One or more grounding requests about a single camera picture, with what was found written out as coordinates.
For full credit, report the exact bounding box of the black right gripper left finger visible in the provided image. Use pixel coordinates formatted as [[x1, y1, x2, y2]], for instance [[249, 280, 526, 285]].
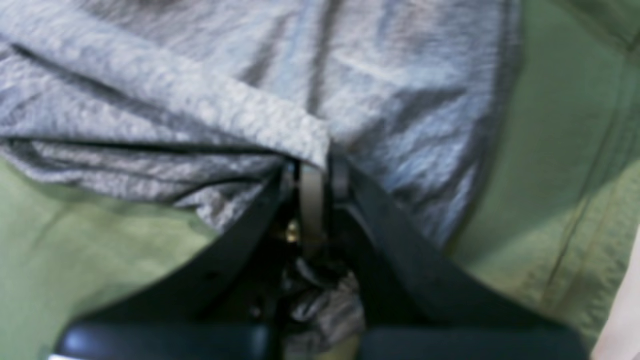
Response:
[[55, 165, 296, 360]]

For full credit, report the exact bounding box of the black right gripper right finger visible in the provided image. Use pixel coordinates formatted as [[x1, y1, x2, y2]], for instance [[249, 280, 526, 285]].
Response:
[[330, 155, 589, 360]]

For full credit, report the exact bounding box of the grey long-sleeve shirt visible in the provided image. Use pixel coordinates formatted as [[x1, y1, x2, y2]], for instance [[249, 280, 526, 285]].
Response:
[[0, 0, 523, 351]]

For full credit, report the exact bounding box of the green table cloth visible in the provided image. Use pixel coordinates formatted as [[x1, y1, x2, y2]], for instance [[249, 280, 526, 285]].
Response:
[[1, 0, 639, 360]]

